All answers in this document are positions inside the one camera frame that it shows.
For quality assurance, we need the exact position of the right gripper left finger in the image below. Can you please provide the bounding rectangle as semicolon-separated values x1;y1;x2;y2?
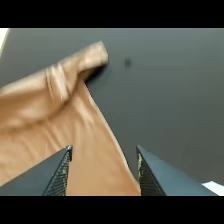
0;145;73;197

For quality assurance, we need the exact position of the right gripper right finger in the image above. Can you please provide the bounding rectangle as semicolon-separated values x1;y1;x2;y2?
136;144;218;197

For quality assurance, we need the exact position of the brown T-shirt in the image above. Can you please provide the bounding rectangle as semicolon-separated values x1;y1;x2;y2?
0;41;143;197

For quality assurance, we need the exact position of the white garment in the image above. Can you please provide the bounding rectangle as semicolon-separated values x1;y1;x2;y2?
201;181;224;197

